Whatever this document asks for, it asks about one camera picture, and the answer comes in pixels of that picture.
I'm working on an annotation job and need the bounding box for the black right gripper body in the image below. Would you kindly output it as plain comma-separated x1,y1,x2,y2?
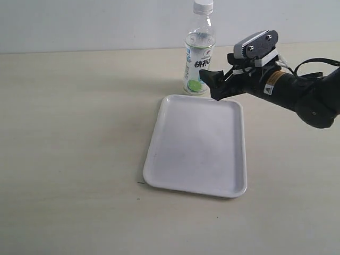
227,53,281,95

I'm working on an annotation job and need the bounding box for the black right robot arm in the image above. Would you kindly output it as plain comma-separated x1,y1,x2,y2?
199,53,339,129

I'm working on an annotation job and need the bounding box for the white bottle cap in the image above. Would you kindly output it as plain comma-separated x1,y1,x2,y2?
194,0,214,7

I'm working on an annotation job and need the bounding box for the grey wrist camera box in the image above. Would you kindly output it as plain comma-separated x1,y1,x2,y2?
233,30,278,67

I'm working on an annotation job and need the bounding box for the white plastic tray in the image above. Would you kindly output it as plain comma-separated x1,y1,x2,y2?
142,95,248,198

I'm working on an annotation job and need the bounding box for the clear Gatorade drink bottle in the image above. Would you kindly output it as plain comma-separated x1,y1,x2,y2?
183,2,216,96

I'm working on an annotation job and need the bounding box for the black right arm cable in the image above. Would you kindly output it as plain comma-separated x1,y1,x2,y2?
276,54,340,80

